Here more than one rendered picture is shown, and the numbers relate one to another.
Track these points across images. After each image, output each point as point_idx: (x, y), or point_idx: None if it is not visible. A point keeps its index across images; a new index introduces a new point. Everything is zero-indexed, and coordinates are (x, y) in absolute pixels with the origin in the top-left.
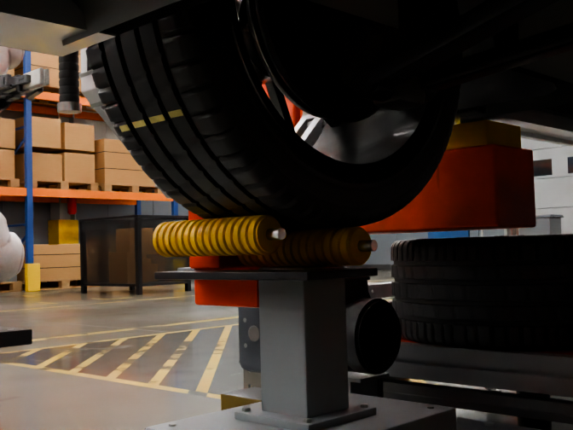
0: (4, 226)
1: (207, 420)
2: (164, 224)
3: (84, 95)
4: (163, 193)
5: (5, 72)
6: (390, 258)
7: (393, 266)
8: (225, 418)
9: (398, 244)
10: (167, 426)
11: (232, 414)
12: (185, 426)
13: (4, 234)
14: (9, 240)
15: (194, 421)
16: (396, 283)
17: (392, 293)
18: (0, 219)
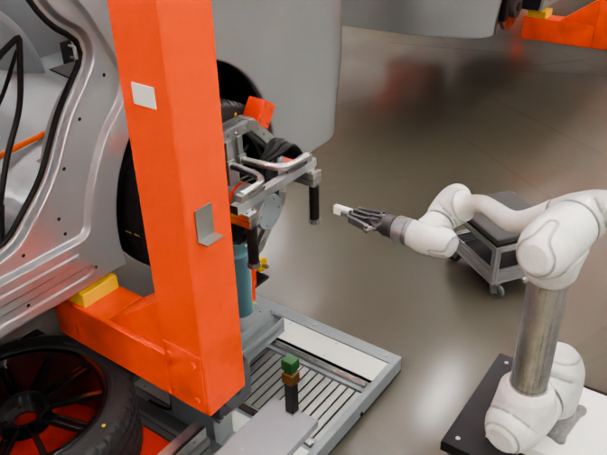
0: (497, 395)
1: (248, 317)
2: (261, 256)
3: (284, 199)
4: (263, 248)
5: (526, 273)
6: (133, 410)
7: (135, 401)
8: (242, 319)
9: (131, 380)
10: (262, 311)
11: (240, 324)
12: (255, 311)
13: (493, 399)
14: (491, 407)
15: (253, 316)
16: (137, 405)
17: (138, 424)
18: (499, 387)
